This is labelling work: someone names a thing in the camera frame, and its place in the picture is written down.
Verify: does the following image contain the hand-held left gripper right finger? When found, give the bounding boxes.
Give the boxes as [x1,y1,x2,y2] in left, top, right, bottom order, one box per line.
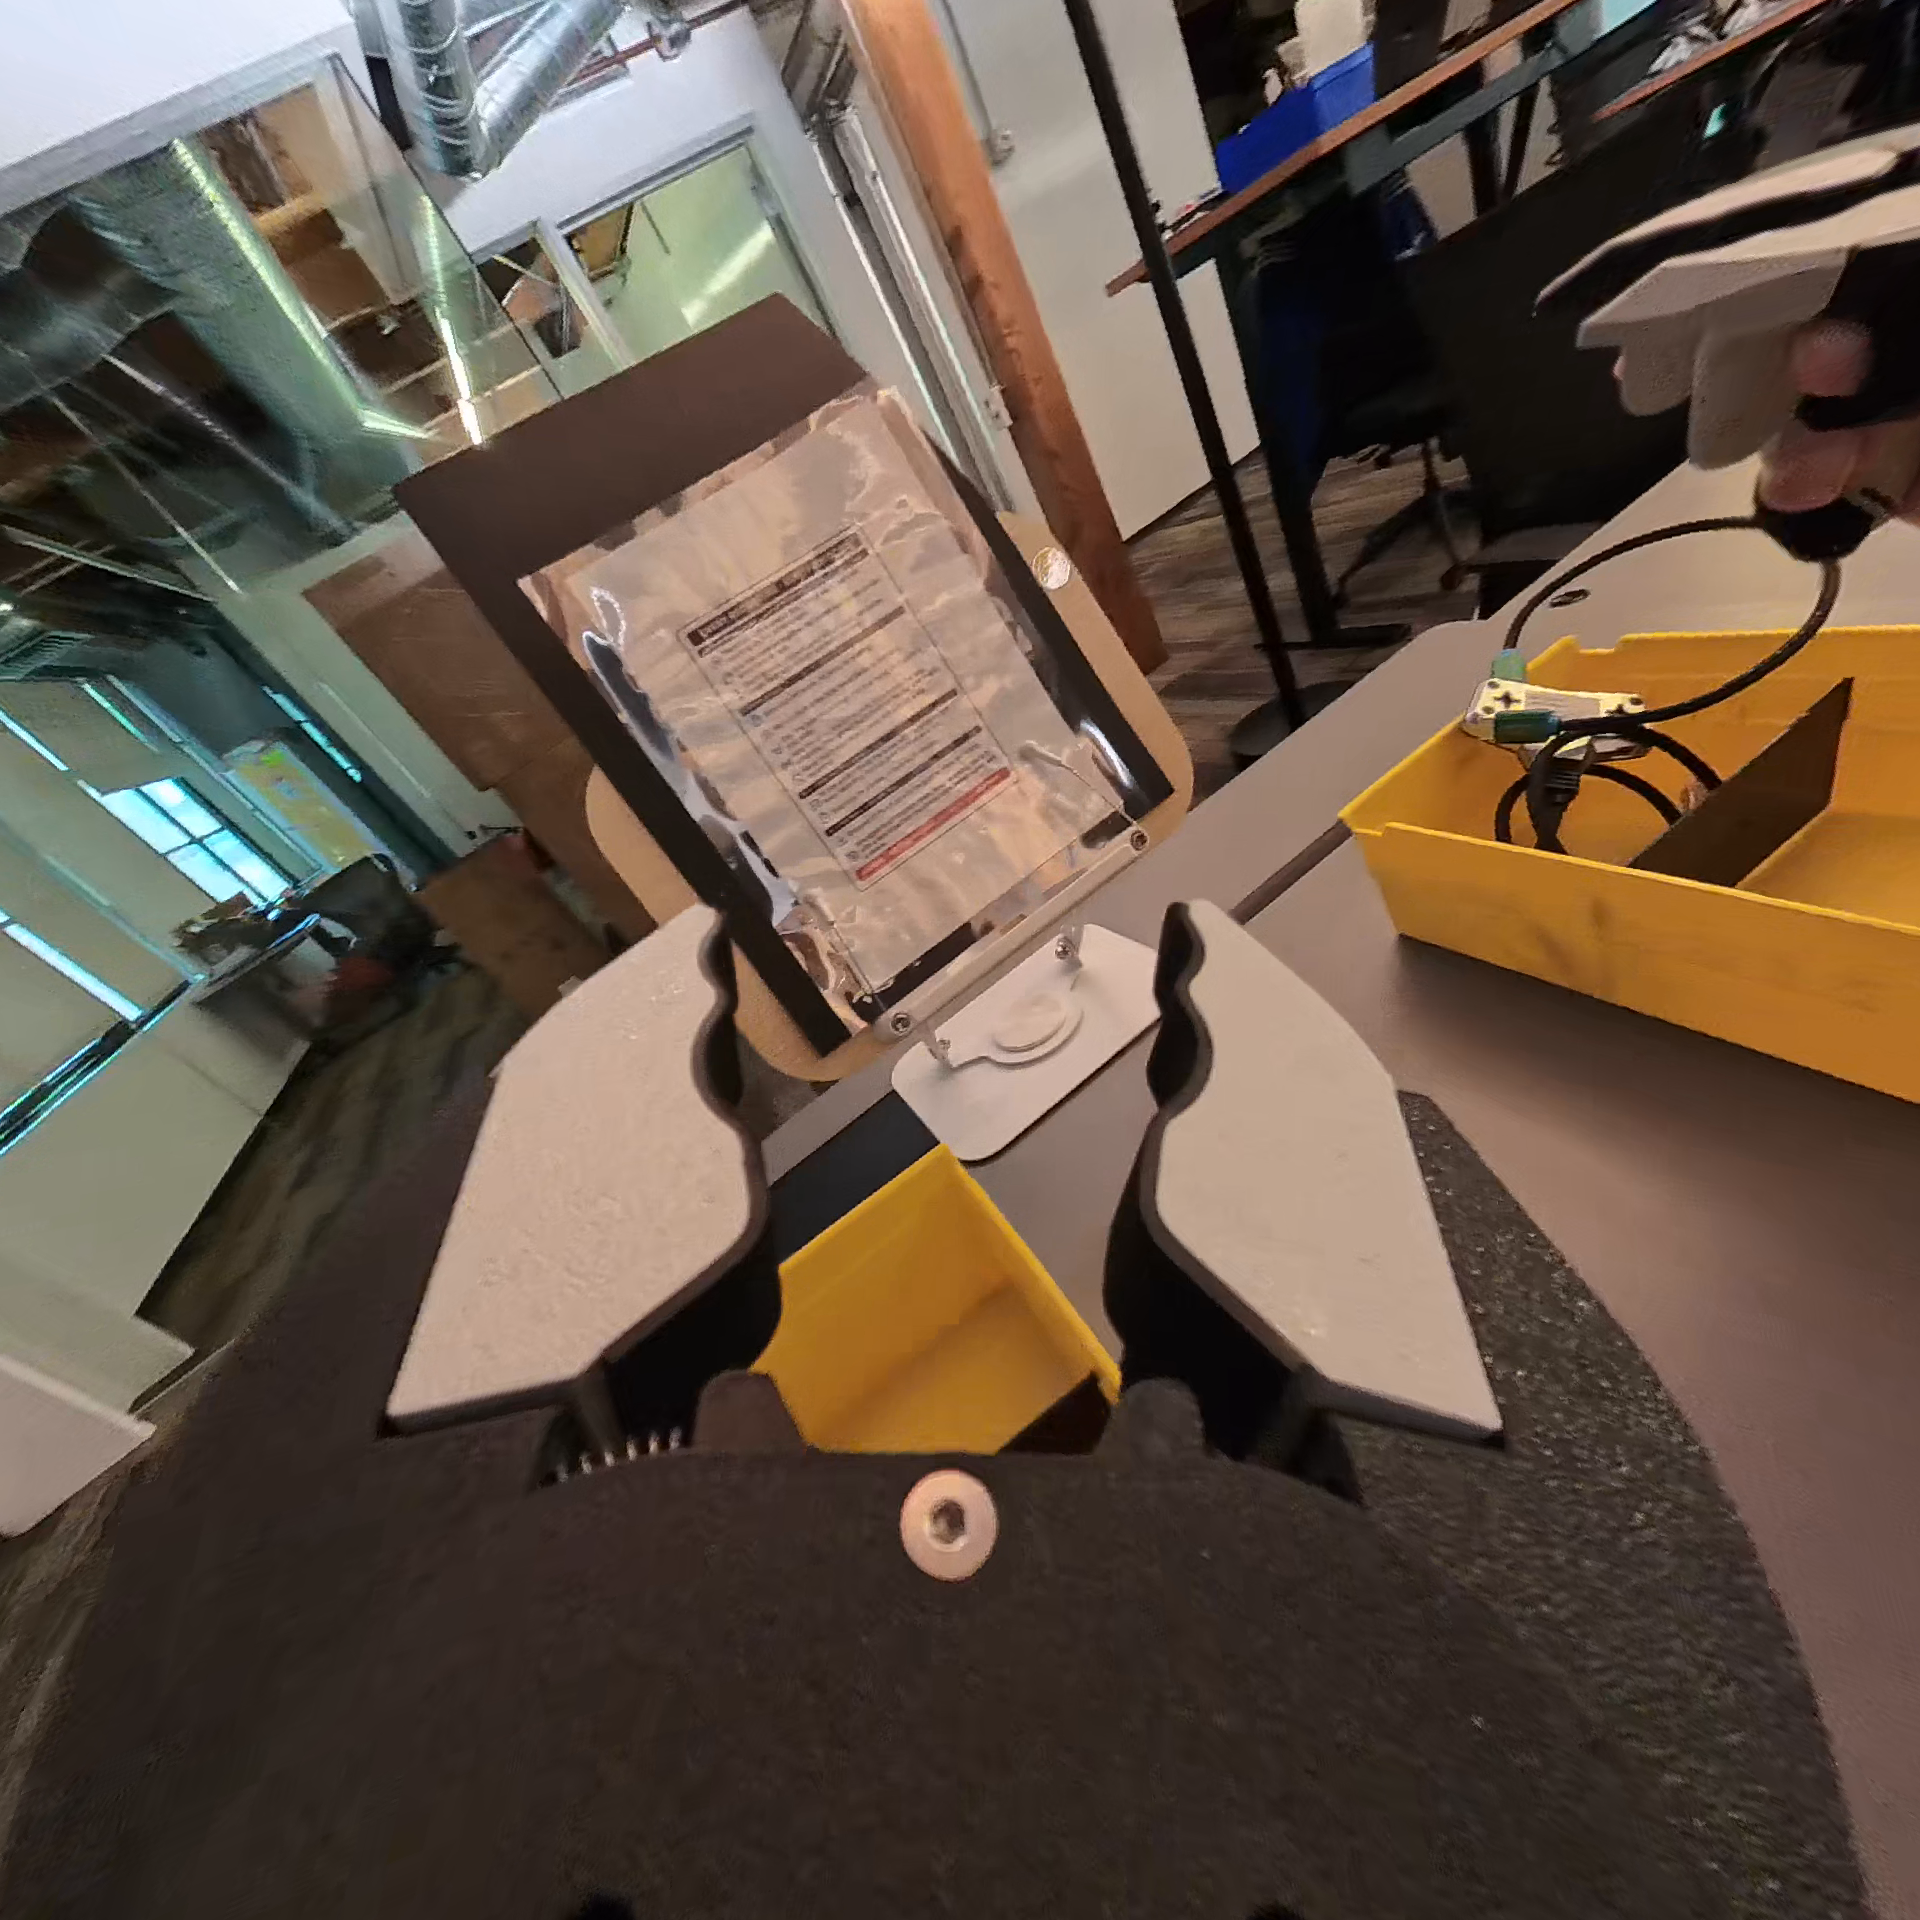
[1103,896,1504,1443]

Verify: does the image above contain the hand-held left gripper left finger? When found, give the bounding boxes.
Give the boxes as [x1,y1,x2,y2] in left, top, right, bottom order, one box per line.
[383,904,783,1426]

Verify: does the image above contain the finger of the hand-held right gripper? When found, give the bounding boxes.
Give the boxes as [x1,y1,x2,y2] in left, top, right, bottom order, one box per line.
[1536,141,1920,314]
[1581,192,1920,471]

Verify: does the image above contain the white adapter block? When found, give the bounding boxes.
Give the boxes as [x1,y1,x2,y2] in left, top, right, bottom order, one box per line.
[1462,674,1654,751]

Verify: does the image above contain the yellow plastic bin with divider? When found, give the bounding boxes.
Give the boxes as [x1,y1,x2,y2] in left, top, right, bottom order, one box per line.
[1338,627,1920,1107]

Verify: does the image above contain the thin black jack cable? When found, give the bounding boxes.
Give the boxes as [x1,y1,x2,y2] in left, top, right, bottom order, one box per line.
[1493,739,1727,859]

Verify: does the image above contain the person's right hand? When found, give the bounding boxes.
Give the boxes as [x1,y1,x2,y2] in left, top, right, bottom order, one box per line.
[1757,319,1920,524]

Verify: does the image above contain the black office chair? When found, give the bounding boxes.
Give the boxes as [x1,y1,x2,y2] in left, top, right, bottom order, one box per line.
[1318,224,1630,607]

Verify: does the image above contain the small yellow plastic bin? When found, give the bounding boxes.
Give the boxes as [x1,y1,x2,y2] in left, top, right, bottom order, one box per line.
[749,1147,1124,1455]

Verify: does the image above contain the wood top standing desk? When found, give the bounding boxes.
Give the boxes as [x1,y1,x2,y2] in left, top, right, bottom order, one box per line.
[1105,0,1600,648]

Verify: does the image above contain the blue storage bin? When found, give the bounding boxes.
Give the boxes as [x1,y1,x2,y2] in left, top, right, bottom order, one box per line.
[1215,47,1378,197]

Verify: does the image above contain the black pole stand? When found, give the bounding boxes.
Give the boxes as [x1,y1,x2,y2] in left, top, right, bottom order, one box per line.
[1065,0,1356,770]

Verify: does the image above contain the wooden support post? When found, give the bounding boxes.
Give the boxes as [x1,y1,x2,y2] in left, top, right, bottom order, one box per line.
[838,0,1168,676]

